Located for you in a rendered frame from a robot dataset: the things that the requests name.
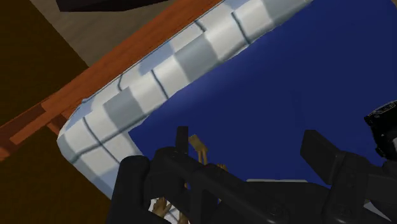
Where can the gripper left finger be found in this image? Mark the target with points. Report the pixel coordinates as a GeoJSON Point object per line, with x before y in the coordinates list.
{"type": "Point", "coordinates": [173, 176]}

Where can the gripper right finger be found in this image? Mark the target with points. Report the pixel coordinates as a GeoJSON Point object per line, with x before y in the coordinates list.
{"type": "Point", "coordinates": [344, 173]}

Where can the tan figure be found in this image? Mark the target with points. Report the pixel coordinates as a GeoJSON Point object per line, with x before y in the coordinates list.
{"type": "Point", "coordinates": [198, 145]}

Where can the black round object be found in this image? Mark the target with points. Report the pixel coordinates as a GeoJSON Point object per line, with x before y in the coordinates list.
{"type": "Point", "coordinates": [384, 124]}

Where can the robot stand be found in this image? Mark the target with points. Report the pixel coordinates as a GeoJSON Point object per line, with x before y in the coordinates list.
{"type": "Point", "coordinates": [102, 4]}

